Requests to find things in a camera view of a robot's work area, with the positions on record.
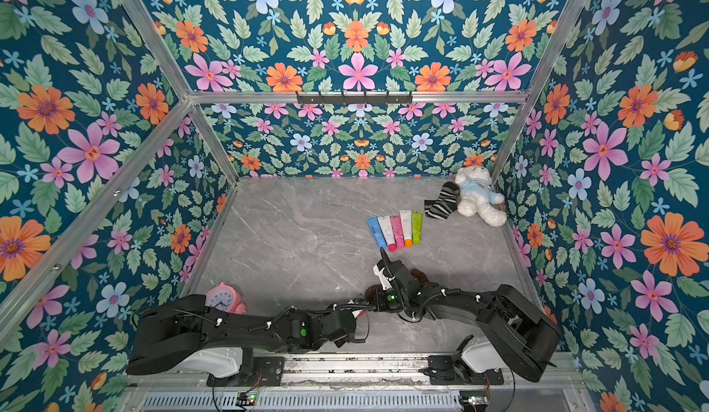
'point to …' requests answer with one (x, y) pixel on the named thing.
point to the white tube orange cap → (407, 225)
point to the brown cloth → (373, 292)
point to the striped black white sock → (446, 203)
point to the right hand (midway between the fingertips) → (371, 297)
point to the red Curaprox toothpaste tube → (358, 313)
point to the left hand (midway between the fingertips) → (358, 319)
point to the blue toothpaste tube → (378, 229)
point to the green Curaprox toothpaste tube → (416, 226)
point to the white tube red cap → (387, 227)
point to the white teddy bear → (477, 197)
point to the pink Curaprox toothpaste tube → (397, 226)
